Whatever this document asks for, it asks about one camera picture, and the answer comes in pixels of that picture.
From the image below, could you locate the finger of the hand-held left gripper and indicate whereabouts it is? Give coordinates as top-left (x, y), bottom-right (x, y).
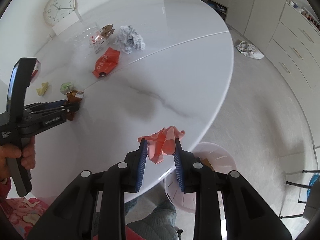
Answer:
top-left (25, 100), bottom-right (68, 111)
top-left (29, 102), bottom-right (81, 119)

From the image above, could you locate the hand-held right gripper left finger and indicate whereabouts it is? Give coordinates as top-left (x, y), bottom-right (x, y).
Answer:
top-left (27, 139), bottom-right (148, 240)

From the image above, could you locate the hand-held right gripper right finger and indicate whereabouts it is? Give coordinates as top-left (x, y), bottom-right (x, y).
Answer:
top-left (174, 138), bottom-right (293, 240)

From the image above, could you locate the red and brown snack wrapper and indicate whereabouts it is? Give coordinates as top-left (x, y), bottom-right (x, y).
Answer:
top-left (65, 90), bottom-right (84, 122)

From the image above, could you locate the orange paper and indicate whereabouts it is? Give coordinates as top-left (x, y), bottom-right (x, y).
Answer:
top-left (137, 126), bottom-right (186, 165)

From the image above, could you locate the pink plastic bin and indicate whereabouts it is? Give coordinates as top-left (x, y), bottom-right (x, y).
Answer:
top-left (164, 142), bottom-right (237, 214)

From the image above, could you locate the person's left forearm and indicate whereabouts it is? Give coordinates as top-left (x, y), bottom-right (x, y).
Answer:
top-left (0, 177), bottom-right (12, 199)

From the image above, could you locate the person's left hand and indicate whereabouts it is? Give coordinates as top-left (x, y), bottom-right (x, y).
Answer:
top-left (0, 136), bottom-right (36, 180)

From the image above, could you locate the crumpled yellow paper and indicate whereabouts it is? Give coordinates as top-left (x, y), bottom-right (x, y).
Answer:
top-left (36, 81), bottom-right (49, 97)

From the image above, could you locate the crumpled green paper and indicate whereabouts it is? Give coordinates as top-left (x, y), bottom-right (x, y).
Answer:
top-left (60, 82), bottom-right (74, 94)

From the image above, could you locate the small red white box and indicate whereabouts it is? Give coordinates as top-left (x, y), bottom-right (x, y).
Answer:
top-left (32, 60), bottom-right (42, 83)

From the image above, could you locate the red pouch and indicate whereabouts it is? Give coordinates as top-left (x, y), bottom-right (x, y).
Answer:
top-left (92, 47), bottom-right (121, 78)

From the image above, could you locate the clear plastic tray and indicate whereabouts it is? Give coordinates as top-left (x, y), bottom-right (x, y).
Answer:
top-left (61, 24), bottom-right (100, 45)

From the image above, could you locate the torn brown white carton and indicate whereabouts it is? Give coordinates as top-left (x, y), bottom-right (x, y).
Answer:
top-left (89, 24), bottom-right (116, 54)

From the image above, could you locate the white card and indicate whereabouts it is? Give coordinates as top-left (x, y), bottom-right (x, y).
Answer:
top-left (52, 11), bottom-right (82, 36)

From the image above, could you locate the crumpled white paper ball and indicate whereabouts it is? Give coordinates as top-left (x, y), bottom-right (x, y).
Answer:
top-left (115, 25), bottom-right (146, 55)

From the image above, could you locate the white bag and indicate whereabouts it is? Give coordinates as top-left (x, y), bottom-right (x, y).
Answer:
top-left (234, 40), bottom-right (265, 60)

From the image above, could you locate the blue chair with black legs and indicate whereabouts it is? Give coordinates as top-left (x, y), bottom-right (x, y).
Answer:
top-left (279, 170), bottom-right (320, 219)

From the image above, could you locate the beige drawer cabinet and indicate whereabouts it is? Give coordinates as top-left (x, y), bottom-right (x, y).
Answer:
top-left (266, 1), bottom-right (320, 90)

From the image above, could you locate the open shoe shelf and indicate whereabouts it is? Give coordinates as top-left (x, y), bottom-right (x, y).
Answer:
top-left (207, 0), bottom-right (229, 22)

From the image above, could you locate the tall beige cabinet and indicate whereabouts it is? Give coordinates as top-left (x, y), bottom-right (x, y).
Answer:
top-left (207, 0), bottom-right (292, 38)

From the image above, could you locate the round white wall clock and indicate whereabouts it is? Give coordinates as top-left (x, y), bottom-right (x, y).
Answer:
top-left (43, 0), bottom-right (78, 26)

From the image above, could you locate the white wire rack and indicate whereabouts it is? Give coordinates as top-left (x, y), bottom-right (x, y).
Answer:
top-left (301, 6), bottom-right (320, 29)

